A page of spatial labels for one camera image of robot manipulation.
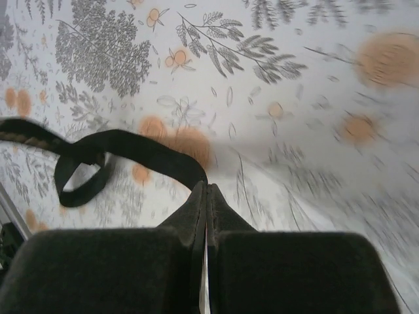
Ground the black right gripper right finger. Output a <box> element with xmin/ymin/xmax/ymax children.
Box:
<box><xmin>206</xmin><ymin>184</ymin><xmax>402</xmax><ymax>314</ymax></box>

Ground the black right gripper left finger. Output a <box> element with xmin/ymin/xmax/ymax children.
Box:
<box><xmin>0</xmin><ymin>183</ymin><xmax>208</xmax><ymax>314</ymax></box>

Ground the black printed ribbon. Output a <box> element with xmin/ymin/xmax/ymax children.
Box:
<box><xmin>0</xmin><ymin>117</ymin><xmax>209</xmax><ymax>209</ymax></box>

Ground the floral print table cloth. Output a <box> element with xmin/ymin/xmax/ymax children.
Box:
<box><xmin>0</xmin><ymin>0</ymin><xmax>419</xmax><ymax>314</ymax></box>

